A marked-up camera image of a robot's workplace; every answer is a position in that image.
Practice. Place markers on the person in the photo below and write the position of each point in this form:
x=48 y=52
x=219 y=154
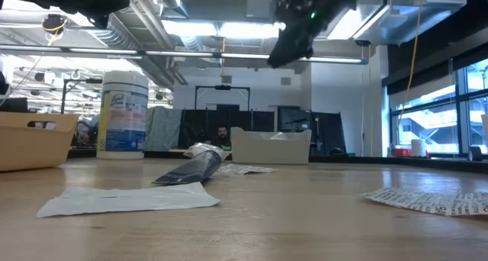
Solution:
x=221 y=137
x=87 y=129

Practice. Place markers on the linear ceiling light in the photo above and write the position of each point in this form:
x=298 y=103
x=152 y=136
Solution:
x=114 y=52

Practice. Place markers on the grey spiral duct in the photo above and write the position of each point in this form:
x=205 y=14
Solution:
x=126 y=39

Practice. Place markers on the clear bag of cotton pads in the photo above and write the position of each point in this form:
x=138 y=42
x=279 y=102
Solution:
x=280 y=136

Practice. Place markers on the white plastic bin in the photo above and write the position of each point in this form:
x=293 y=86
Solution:
x=485 y=123

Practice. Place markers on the grey cloth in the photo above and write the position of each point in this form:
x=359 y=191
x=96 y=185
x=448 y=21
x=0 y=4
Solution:
x=164 y=127

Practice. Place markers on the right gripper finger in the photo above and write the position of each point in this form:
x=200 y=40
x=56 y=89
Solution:
x=291 y=47

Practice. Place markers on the white disinfecting wipes canister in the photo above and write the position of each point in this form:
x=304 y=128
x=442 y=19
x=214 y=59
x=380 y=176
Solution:
x=122 y=116

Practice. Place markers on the yellow plastic bin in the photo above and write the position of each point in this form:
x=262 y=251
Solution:
x=34 y=146

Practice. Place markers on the black partition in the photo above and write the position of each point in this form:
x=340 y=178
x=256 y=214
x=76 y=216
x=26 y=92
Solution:
x=248 y=120

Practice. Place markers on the white sachet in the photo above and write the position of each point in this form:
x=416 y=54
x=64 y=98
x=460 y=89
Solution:
x=126 y=200

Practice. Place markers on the red box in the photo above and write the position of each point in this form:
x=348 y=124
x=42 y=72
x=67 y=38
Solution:
x=403 y=152

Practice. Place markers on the black aluminium table frame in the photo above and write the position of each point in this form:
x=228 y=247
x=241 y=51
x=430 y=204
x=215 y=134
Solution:
x=381 y=162

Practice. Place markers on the printed foil wipe packet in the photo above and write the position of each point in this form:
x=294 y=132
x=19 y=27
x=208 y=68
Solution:
x=431 y=202
x=246 y=169

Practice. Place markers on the clear bag of cotton swabs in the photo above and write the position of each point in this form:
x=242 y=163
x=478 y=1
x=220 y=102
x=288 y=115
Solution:
x=207 y=149

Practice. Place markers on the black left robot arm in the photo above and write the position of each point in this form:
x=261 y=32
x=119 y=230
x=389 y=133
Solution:
x=57 y=1

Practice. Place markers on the black frame clamp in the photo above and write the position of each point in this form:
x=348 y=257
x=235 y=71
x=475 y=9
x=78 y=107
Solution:
x=337 y=152

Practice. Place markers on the grey plastic bin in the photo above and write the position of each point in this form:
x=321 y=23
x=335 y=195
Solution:
x=270 y=150

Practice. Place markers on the white ceiling air duct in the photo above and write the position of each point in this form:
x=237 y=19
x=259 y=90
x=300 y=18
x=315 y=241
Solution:
x=419 y=9

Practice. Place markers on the white paper towel roll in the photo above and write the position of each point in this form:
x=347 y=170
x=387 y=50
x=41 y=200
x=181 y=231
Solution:
x=418 y=147

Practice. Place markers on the black gantry frame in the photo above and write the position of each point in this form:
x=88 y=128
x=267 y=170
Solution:
x=223 y=87
x=82 y=80

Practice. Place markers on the black tape roll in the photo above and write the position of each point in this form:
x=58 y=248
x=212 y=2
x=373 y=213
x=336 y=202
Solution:
x=475 y=153

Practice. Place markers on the black ceiling dome camera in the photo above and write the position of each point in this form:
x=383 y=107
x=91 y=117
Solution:
x=362 y=42

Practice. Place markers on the black monitor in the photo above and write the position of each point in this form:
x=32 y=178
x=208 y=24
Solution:
x=13 y=105

